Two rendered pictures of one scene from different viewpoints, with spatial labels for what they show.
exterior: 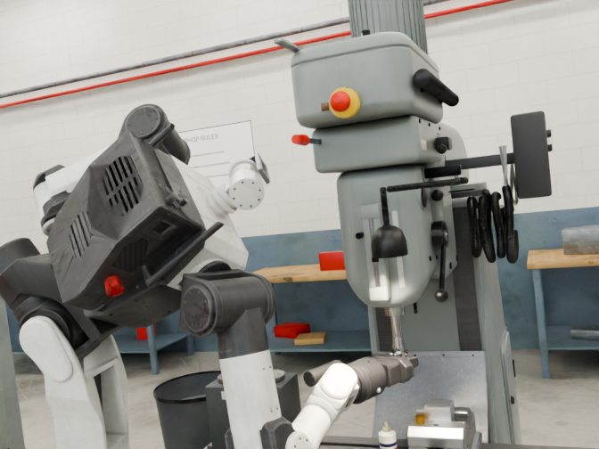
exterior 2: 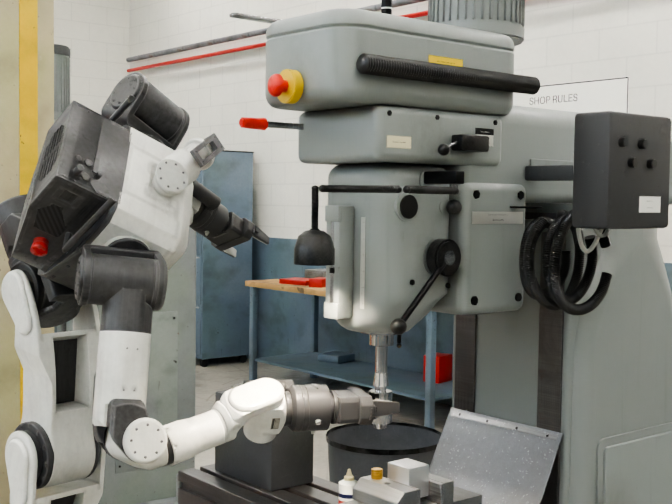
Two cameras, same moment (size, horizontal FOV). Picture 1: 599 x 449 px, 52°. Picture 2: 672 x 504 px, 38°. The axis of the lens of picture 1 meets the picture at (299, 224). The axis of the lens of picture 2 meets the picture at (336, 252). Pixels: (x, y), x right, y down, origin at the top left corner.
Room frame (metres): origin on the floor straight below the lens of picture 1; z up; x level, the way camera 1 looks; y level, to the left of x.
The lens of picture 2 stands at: (-0.29, -1.03, 1.56)
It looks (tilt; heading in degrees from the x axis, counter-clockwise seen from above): 3 degrees down; 28
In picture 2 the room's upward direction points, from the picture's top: 1 degrees clockwise
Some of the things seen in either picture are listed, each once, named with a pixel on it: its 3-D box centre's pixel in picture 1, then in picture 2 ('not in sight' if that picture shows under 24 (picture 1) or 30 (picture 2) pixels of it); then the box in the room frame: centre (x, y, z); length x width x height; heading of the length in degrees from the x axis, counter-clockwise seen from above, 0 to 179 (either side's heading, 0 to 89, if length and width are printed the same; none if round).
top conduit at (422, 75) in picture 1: (438, 90); (453, 75); (1.41, -0.35, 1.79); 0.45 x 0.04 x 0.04; 158
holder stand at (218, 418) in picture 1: (255, 411); (263, 433); (1.60, 0.17, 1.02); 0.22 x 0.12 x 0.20; 69
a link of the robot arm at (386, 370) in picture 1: (376, 374); (335, 407); (1.37, -0.14, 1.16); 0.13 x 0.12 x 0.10; 43
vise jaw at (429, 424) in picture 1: (437, 434); (385, 494); (1.35, -0.26, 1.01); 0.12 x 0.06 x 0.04; 68
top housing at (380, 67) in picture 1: (373, 91); (391, 71); (1.45, -0.21, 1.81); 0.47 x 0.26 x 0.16; 158
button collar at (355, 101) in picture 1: (344, 102); (289, 86); (1.22, -0.12, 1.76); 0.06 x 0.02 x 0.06; 68
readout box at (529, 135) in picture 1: (533, 155); (625, 171); (1.59, -0.63, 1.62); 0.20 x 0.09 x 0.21; 158
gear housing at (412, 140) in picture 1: (381, 146); (401, 139); (1.47, -0.22, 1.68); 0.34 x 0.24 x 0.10; 158
